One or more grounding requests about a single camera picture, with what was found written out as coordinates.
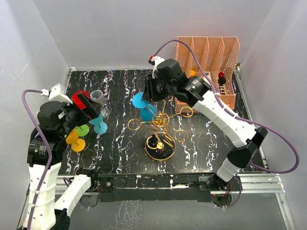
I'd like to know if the blue wine glass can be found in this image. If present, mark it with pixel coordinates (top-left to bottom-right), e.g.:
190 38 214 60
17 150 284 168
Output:
132 92 158 122
89 113 108 135

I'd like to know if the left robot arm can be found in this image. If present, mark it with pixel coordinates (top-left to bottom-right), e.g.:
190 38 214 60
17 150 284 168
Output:
19 89 101 230

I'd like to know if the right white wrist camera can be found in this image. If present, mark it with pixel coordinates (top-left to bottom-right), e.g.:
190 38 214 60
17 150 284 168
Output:
148 55 165 72

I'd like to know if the black base frame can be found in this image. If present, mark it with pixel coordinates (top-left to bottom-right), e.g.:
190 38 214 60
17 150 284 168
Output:
55 171 286 204

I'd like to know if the red button black device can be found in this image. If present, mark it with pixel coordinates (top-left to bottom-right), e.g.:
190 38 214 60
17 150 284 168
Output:
218 72 226 85

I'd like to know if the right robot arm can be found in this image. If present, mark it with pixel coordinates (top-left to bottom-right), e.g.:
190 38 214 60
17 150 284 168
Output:
142 57 268 190

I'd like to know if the clear wine glass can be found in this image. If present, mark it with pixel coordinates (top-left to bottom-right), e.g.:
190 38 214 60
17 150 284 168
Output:
90 90 111 118

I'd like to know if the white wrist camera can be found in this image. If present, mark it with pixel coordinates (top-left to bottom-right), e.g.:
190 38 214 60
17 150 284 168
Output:
148 55 165 72
41 83 73 104

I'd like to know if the yellow wine glass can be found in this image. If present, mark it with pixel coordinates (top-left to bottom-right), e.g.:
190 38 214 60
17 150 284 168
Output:
65 128 85 152

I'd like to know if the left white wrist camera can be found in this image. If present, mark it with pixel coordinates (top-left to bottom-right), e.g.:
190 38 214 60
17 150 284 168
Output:
41 83 73 104

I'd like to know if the blue wine glass front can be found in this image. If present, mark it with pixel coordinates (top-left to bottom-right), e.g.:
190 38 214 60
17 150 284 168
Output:
89 113 108 135

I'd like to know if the green wine glass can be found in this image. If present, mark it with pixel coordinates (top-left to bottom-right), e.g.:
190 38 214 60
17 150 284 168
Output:
76 124 90 137

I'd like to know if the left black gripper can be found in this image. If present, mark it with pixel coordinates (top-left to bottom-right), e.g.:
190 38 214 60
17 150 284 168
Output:
59 92 102 137

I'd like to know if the red wine glass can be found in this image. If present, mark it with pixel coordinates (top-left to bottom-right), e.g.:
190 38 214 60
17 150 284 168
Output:
71 90 91 110

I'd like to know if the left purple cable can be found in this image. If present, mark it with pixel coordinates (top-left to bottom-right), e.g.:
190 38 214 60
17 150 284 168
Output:
21 89 53 230

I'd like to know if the pink desk file organizer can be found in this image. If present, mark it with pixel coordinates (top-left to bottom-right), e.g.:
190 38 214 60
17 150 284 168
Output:
177 36 240 109

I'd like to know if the gold wire glass rack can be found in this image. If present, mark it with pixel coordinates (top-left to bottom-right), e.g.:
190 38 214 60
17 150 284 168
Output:
127 108 188 161

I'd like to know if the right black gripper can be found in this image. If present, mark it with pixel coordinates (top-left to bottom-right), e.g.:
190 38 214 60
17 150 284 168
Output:
142 74 176 103

